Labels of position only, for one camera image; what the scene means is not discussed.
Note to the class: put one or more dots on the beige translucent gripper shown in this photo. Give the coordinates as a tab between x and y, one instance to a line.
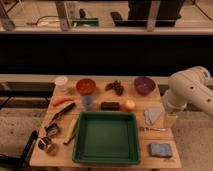
169	120

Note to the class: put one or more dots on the dark brown block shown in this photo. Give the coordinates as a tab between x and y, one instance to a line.
110	106

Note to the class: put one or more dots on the small black metal cup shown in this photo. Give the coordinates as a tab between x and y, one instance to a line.
52	130

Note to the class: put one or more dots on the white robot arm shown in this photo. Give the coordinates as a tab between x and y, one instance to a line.
189	86

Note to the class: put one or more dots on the round metal tin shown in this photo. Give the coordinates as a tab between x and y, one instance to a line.
46	144

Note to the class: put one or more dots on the blue folded cloth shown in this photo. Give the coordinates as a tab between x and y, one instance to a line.
151	115

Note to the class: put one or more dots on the metal fork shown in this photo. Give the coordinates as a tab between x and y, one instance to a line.
152	129

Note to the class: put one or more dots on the blue sponge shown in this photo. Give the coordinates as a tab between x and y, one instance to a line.
160	150

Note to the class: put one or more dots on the black handled knife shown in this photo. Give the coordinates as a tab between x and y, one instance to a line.
59	114

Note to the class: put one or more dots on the red bowl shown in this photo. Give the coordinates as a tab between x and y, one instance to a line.
86	86

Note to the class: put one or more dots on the orange carrot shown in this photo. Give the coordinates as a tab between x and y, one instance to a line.
60	101

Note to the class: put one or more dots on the red yellow apple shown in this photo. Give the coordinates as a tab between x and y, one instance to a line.
129	105

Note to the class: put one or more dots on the bunch of dark grapes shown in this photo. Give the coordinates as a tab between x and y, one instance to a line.
116	86

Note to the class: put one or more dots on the purple bowl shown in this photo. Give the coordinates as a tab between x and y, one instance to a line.
144	85

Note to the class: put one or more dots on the green plastic tray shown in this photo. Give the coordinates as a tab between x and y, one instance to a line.
106	138

